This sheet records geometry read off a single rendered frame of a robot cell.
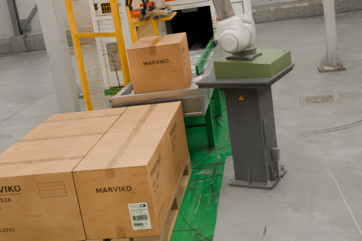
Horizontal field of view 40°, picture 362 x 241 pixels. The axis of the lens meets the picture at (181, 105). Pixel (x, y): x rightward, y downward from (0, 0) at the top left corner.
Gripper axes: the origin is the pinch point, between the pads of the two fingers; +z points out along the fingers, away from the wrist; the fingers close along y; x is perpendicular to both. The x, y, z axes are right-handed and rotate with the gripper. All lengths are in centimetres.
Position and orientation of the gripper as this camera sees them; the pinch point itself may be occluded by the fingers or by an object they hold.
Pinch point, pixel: (138, 12)
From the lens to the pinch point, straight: 344.1
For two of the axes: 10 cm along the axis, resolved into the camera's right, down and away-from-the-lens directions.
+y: -9.8, 1.0, 1.8
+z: 1.4, 9.6, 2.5
